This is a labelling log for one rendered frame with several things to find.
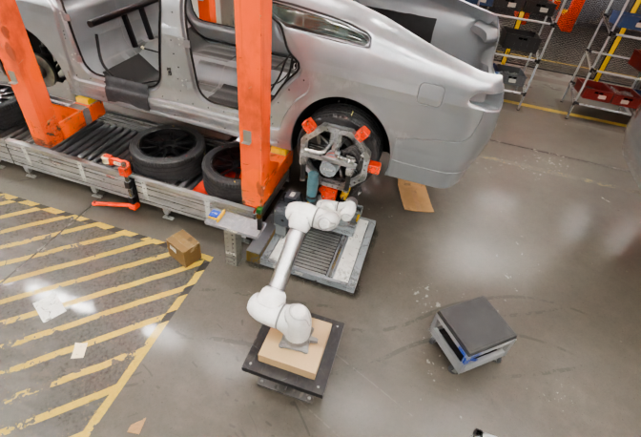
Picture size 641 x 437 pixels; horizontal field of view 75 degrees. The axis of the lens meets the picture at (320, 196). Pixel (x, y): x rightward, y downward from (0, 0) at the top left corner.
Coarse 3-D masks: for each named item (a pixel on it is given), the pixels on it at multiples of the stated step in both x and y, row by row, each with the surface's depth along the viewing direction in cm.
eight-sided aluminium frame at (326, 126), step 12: (312, 132) 308; (336, 132) 301; (348, 132) 298; (300, 144) 318; (360, 144) 302; (300, 156) 325; (312, 168) 333; (324, 180) 334; (336, 180) 335; (360, 180) 321
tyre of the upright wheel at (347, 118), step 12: (324, 108) 320; (336, 108) 313; (348, 108) 313; (324, 120) 308; (336, 120) 305; (348, 120) 302; (360, 120) 306; (372, 120) 317; (300, 132) 322; (372, 132) 310; (372, 144) 308; (372, 156) 314
